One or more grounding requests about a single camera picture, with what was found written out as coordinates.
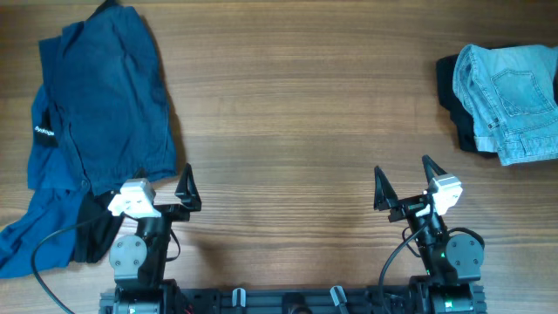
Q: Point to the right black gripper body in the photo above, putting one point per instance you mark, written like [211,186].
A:
[407,208]

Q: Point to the navy blue shorts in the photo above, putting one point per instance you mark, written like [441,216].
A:
[107,102]

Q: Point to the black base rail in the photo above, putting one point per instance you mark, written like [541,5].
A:
[296,300]

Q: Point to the black folded garment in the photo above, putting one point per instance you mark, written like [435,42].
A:
[457,113]

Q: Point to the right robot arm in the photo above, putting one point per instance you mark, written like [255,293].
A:
[452,258]

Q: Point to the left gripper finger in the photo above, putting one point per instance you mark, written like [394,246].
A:
[187,191]
[140,174]

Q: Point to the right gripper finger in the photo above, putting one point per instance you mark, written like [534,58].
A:
[432,169]
[384,195]

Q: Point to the blue t-shirt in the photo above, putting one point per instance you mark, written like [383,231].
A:
[54,205]

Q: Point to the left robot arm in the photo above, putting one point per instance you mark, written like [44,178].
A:
[139,260]

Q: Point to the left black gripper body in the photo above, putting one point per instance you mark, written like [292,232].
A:
[159,228]

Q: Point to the light blue denim jeans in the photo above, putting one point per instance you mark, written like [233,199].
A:
[510,100]

